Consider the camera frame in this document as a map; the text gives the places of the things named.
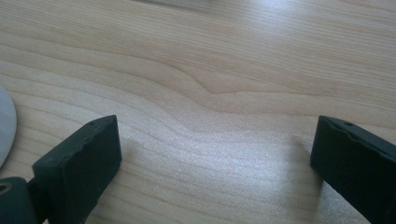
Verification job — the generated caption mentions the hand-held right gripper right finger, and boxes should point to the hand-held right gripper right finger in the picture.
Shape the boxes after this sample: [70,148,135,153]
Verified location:
[309,115,396,224]

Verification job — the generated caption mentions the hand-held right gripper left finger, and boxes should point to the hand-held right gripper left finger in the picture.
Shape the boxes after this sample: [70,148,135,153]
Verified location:
[32,114,122,224]

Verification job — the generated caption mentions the white round object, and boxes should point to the white round object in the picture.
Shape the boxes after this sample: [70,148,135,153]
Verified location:
[0,86,18,169]

